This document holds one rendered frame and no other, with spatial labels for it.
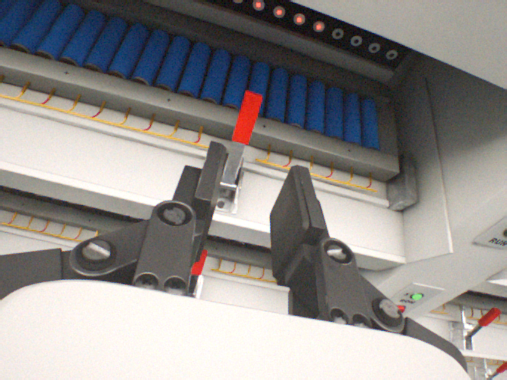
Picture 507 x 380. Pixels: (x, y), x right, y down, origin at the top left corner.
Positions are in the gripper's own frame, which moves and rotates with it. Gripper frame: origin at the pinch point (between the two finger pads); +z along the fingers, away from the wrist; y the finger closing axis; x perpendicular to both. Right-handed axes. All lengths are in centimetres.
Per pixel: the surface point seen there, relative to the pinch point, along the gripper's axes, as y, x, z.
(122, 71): -11.0, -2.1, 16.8
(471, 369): 67, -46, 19
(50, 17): -19.0, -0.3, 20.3
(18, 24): -20.9, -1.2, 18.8
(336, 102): 8.8, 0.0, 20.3
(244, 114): -0.4, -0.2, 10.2
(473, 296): 45, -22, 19
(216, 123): -2.2, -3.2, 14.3
